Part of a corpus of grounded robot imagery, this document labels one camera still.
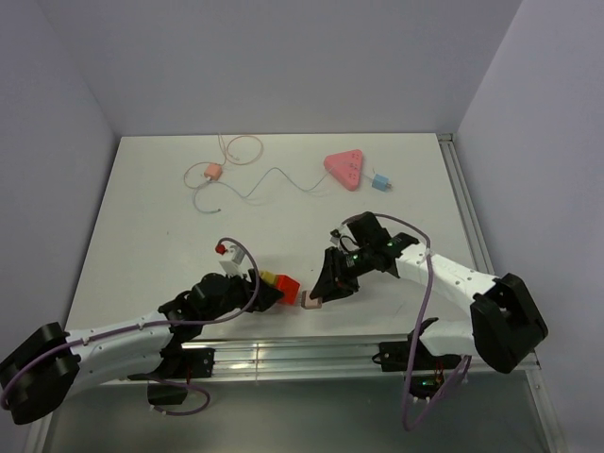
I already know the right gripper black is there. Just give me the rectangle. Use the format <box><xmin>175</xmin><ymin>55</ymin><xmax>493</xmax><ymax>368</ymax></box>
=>
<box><xmin>311</xmin><ymin>244</ymin><xmax>376</xmax><ymax>304</ymax></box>

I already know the aluminium right side rail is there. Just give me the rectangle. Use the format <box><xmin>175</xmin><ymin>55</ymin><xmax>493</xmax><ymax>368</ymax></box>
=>
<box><xmin>437</xmin><ymin>134</ymin><xmax>495</xmax><ymax>275</ymax></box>

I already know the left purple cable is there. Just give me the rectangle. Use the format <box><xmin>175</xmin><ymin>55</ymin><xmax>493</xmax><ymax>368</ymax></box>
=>
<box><xmin>0</xmin><ymin>237</ymin><xmax>263</xmax><ymax>419</ymax></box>

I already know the pink charger block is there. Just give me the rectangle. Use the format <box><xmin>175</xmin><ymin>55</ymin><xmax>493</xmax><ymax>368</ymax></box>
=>
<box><xmin>204</xmin><ymin>163</ymin><xmax>223</xmax><ymax>181</ymax></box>

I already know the aluminium rail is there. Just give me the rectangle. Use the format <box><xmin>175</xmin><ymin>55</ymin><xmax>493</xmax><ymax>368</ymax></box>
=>
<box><xmin>437</xmin><ymin>134</ymin><xmax>495</xmax><ymax>275</ymax></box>
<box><xmin>49</xmin><ymin>337</ymin><xmax>542</xmax><ymax>386</ymax></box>

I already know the pink thin cable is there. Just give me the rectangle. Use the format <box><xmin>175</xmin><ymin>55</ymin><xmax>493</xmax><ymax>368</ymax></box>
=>
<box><xmin>182</xmin><ymin>133</ymin><xmax>265</xmax><ymax>216</ymax></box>

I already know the aluminium front rail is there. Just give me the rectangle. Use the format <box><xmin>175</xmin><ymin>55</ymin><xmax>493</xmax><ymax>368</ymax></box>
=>
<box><xmin>49</xmin><ymin>337</ymin><xmax>542</xmax><ymax>386</ymax></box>

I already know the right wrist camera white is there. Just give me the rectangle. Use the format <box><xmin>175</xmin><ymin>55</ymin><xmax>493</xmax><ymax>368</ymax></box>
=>
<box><xmin>329</xmin><ymin>220</ymin><xmax>358</xmax><ymax>245</ymax></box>

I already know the pink triangular power strip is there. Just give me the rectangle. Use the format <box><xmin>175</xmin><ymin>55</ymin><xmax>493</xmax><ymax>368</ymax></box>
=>
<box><xmin>324</xmin><ymin>149</ymin><xmax>363</xmax><ymax>192</ymax></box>

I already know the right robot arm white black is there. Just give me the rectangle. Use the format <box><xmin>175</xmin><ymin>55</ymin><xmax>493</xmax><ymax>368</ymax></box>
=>
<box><xmin>310</xmin><ymin>211</ymin><xmax>548</xmax><ymax>374</ymax></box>

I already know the red cube socket adapter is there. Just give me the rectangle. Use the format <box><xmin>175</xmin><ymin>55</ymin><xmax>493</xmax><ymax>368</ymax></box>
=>
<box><xmin>275</xmin><ymin>274</ymin><xmax>300</xmax><ymax>306</ymax></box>

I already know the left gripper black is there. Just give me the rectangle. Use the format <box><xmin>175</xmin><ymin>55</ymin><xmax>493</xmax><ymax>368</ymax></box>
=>
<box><xmin>201</xmin><ymin>267</ymin><xmax>283</xmax><ymax>324</ymax></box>

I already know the blue plug adapter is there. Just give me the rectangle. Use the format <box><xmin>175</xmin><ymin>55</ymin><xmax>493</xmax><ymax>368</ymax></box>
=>
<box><xmin>372</xmin><ymin>174</ymin><xmax>393</xmax><ymax>193</ymax></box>

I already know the light blue thin cable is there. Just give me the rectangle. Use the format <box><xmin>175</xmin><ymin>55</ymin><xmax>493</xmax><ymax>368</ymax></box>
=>
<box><xmin>191</xmin><ymin>159</ymin><xmax>378</xmax><ymax>202</ymax></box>

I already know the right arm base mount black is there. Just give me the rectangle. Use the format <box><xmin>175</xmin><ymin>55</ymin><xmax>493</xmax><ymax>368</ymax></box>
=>
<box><xmin>372</xmin><ymin>341</ymin><xmax>461</xmax><ymax>400</ymax></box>

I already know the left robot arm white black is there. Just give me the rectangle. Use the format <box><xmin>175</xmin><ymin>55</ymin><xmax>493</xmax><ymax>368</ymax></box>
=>
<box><xmin>1</xmin><ymin>271</ymin><xmax>284</xmax><ymax>425</ymax></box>

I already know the brown plug adapter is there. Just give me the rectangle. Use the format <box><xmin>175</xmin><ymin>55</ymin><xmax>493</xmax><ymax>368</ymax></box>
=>
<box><xmin>300</xmin><ymin>292</ymin><xmax>323</xmax><ymax>310</ymax></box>

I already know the yellow plug adapter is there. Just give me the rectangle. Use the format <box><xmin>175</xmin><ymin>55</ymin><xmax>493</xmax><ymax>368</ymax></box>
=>
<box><xmin>260</xmin><ymin>270</ymin><xmax>278</xmax><ymax>287</ymax></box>

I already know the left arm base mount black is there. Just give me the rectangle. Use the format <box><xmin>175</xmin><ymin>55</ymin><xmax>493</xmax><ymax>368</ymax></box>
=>
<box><xmin>127</xmin><ymin>347</ymin><xmax>215</xmax><ymax>417</ymax></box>

